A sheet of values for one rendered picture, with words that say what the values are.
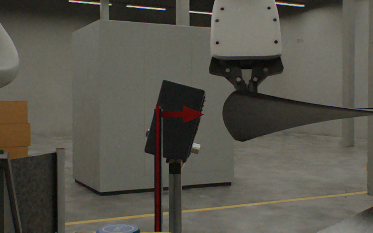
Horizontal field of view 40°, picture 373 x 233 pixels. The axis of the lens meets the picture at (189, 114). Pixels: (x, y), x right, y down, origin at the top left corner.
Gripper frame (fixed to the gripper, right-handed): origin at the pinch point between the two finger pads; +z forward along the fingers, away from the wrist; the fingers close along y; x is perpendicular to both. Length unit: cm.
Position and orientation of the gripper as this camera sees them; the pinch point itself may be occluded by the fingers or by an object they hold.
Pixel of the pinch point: (246, 99)
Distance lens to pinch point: 74.1
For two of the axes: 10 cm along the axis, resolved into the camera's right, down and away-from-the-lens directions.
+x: 0.4, 2.8, 9.6
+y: 10.0, -0.1, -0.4
